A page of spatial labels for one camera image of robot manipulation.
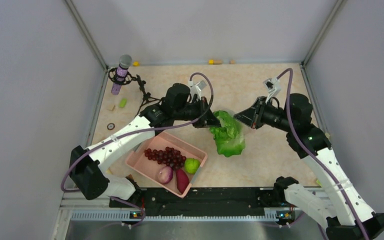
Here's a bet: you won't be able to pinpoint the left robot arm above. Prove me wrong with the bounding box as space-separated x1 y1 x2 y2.
66 80 221 207

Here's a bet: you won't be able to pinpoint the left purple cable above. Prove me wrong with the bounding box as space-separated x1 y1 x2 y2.
60 72 215 220

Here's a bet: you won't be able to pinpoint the green lime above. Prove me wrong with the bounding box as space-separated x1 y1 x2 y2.
184 158 201 174

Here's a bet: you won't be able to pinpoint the yellow and wood cylinder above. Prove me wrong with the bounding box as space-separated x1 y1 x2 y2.
208 59 223 65

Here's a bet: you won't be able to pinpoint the dark red grapes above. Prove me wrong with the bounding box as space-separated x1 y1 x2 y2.
143 146 187 170

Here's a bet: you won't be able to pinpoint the clear zip top bag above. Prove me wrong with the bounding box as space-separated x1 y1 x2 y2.
211 108 251 157

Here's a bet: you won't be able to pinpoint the red onion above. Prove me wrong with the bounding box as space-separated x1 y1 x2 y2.
156 166 174 185

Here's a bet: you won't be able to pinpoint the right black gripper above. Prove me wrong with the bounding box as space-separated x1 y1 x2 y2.
233 96 295 133

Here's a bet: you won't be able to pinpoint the red sweet potato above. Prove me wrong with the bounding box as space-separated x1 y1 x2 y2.
175 168 190 194

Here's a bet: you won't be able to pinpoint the green block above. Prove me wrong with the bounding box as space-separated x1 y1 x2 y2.
118 98 128 108

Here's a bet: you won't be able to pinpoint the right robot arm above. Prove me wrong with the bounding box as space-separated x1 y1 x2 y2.
234 93 384 240

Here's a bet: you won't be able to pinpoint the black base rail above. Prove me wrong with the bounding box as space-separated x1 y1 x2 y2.
127 187 291 218

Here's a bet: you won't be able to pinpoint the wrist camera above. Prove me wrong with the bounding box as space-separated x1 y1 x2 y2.
263 77 282 103
188 80 207 101

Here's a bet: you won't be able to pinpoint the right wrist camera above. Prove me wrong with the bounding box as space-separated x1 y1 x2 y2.
263 77 282 103

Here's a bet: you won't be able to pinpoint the purple microphone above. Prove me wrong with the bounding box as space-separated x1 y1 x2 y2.
111 54 133 96

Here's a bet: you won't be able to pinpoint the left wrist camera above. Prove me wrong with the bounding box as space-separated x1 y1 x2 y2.
188 80 207 101

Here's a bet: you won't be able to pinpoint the green lettuce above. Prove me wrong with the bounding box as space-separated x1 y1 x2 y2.
209 110 247 158

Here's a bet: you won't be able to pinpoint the small wooden cube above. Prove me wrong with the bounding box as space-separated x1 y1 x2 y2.
107 104 116 112

